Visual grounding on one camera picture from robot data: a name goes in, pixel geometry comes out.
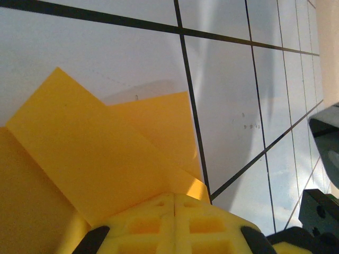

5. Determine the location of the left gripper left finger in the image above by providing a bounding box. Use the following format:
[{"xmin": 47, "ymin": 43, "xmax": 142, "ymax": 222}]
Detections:
[{"xmin": 79, "ymin": 193, "xmax": 176, "ymax": 254}]

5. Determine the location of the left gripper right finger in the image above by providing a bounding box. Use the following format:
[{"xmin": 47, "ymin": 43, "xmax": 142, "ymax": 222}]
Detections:
[{"xmin": 175, "ymin": 194, "xmax": 276, "ymax": 254}]

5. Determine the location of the yellow paper sheet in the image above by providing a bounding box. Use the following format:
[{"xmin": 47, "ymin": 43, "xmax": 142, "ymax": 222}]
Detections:
[{"xmin": 0, "ymin": 67, "xmax": 211, "ymax": 254}]

